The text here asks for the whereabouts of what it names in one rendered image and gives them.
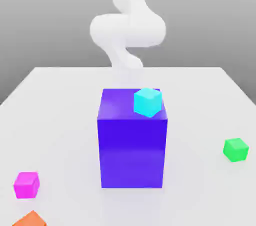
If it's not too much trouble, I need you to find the small cyan cube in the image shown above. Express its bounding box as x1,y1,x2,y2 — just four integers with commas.
133,87,163,119

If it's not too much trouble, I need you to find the small green cube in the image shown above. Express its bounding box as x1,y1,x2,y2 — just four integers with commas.
222,137,250,163

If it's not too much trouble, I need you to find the small magenta cube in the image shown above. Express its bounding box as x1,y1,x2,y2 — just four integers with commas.
13,171,41,200

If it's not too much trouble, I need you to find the small orange cube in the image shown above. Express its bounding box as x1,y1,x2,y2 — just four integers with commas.
11,210,48,226

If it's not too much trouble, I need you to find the large purple box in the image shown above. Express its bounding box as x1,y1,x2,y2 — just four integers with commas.
96,88,168,189

